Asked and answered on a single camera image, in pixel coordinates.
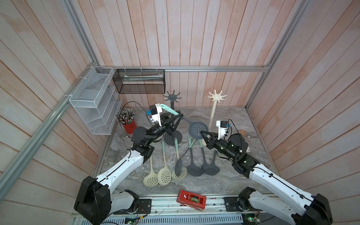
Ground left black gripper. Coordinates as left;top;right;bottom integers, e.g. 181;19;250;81
146;110;183;145

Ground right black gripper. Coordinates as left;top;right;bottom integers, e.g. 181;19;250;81
202;131;237;163

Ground grey skimmer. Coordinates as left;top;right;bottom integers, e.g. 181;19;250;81
160;103;209;140
198;140;220;176
187;137;203;177

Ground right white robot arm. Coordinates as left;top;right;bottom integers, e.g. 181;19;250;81
200;131;333;225

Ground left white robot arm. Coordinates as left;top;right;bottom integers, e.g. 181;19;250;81
74;112;183;225

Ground dark grey utensil rack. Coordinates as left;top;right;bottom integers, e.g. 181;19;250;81
163;90;183;146

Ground cream skimmer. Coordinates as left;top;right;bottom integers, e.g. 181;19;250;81
172;138;187;180
143;156;159;187
157;141;172;186

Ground cream utensil rack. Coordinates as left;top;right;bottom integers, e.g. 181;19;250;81
208;90;227;131

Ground cream skimmer far left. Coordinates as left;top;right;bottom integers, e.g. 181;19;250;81
143;156;159;187

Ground grey solid spoon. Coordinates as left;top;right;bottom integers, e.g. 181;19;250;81
172;136;195;180

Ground red pencil cup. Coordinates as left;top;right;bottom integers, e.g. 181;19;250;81
116;108;137;134

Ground red tape dispenser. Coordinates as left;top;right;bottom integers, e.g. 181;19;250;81
176;190;207;211

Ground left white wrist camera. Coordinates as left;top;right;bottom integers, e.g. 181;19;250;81
146;104;163;126

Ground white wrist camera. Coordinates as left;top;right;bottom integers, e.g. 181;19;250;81
146;104;163;126
216;121;229;140

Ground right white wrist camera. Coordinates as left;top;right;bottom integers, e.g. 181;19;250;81
216;121;229;140

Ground black mesh wall basket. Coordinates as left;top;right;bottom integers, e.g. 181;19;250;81
112;68;166;94

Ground white wire mesh shelf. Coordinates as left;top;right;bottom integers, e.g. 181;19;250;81
69;66;122;136

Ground aluminium frame rail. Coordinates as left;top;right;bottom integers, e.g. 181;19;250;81
99;66;270;72

